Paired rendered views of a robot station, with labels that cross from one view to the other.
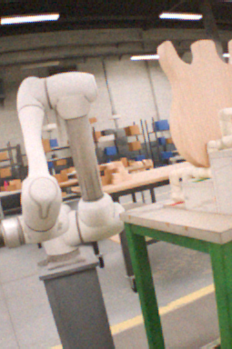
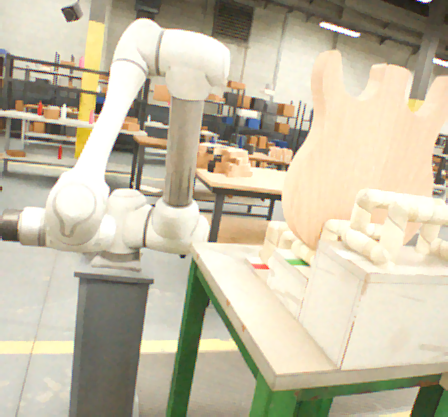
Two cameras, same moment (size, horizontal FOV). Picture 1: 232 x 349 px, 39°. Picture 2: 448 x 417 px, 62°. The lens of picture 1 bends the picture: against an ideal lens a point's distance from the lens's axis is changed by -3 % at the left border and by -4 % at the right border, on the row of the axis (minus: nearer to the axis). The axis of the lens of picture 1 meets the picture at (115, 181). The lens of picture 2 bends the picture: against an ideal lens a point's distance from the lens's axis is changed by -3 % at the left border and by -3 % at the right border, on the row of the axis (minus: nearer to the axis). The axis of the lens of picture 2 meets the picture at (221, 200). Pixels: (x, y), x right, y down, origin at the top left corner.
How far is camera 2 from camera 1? 28 cm
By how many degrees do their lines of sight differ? 8
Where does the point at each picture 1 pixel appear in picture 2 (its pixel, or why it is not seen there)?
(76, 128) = (182, 113)
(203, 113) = (341, 175)
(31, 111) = (127, 70)
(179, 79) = (327, 116)
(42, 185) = (75, 196)
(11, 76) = not seen: outside the picture
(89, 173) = (180, 173)
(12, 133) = not seen: hidden behind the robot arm
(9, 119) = not seen: hidden behind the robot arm
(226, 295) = not seen: outside the picture
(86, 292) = (126, 308)
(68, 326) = (88, 341)
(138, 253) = (194, 300)
